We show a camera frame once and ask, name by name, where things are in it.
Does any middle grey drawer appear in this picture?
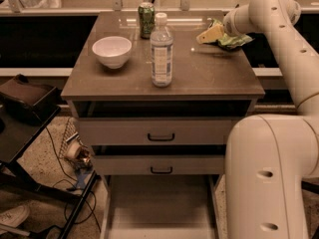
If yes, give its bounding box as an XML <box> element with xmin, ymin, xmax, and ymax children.
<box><xmin>91</xmin><ymin>155</ymin><xmax>224</xmax><ymax>175</ymax></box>

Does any clear plastic water bottle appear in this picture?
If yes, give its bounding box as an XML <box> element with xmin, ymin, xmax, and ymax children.
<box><xmin>151</xmin><ymin>13</ymin><xmax>173</xmax><ymax>88</ymax></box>

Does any upper grey drawer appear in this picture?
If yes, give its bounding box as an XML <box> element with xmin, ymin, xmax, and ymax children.
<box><xmin>74</xmin><ymin>118</ymin><xmax>238</xmax><ymax>145</ymax></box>

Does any white shoe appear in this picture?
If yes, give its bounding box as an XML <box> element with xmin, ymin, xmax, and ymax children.
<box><xmin>0</xmin><ymin>205</ymin><xmax>30</xmax><ymax>227</ymax></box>

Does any grey drawer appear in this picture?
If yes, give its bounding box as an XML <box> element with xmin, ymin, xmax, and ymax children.
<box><xmin>74</xmin><ymin>118</ymin><xmax>238</xmax><ymax>145</ymax></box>
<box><xmin>91</xmin><ymin>155</ymin><xmax>224</xmax><ymax>175</ymax></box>

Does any black side cart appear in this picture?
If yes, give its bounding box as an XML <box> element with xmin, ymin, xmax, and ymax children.
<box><xmin>0</xmin><ymin>105</ymin><xmax>101</xmax><ymax>239</ymax></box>

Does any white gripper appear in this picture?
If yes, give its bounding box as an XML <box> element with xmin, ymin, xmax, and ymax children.
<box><xmin>196</xmin><ymin>7</ymin><xmax>248</xmax><ymax>44</ymax></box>

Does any tape roll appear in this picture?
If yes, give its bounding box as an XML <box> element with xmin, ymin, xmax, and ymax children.
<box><xmin>65</xmin><ymin>140</ymin><xmax>82</xmax><ymax>160</ymax></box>

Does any wire mesh basket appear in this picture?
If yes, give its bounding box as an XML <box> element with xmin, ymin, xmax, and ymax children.
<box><xmin>59</xmin><ymin>118</ymin><xmax>92</xmax><ymax>170</ymax></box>

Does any open bottom drawer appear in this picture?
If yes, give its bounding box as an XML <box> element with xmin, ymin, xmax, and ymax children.
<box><xmin>100</xmin><ymin>175</ymin><xmax>227</xmax><ymax>239</ymax></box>

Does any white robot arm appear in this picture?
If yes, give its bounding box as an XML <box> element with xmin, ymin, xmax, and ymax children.
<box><xmin>208</xmin><ymin>0</ymin><xmax>319</xmax><ymax>239</ymax></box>

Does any grey drawer cabinet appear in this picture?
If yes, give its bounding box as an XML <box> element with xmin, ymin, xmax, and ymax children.
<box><xmin>62</xmin><ymin>12</ymin><xmax>264</xmax><ymax>239</ymax></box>

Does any white ceramic bowl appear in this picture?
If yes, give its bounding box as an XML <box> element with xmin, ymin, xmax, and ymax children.
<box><xmin>92</xmin><ymin>36</ymin><xmax>132</xmax><ymax>69</ymax></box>

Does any green soda can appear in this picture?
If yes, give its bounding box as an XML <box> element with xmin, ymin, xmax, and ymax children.
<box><xmin>138</xmin><ymin>2</ymin><xmax>155</xmax><ymax>39</ymax></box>

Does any green jalapeno chip bag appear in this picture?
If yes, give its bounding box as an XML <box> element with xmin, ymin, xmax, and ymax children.
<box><xmin>207</xmin><ymin>19</ymin><xmax>253</xmax><ymax>50</ymax></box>

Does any black box on cart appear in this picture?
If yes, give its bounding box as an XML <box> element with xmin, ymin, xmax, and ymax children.
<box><xmin>0</xmin><ymin>74</ymin><xmax>58</xmax><ymax>124</ymax></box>

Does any black floor cable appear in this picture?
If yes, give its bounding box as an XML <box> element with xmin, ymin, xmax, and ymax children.
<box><xmin>44</xmin><ymin>125</ymin><xmax>102</xmax><ymax>232</ymax></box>

